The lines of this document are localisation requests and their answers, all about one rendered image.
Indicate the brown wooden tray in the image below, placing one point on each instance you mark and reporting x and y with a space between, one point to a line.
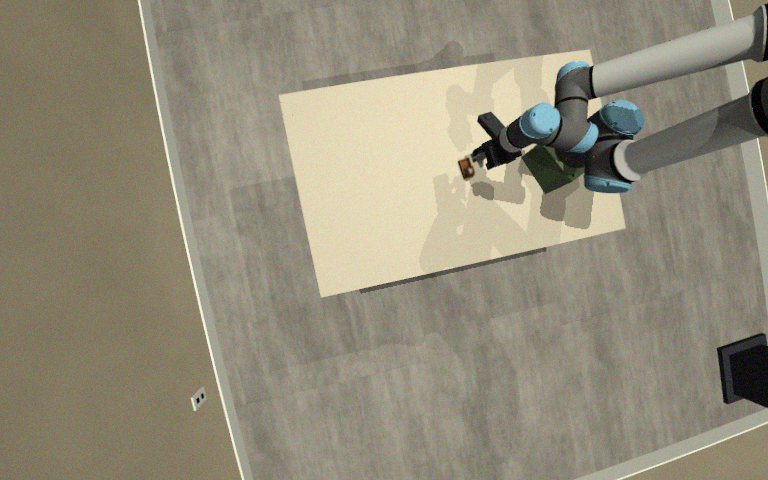
463 164

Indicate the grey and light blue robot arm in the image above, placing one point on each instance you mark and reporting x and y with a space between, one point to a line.
735 122

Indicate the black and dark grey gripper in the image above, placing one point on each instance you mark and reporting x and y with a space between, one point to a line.
498 155

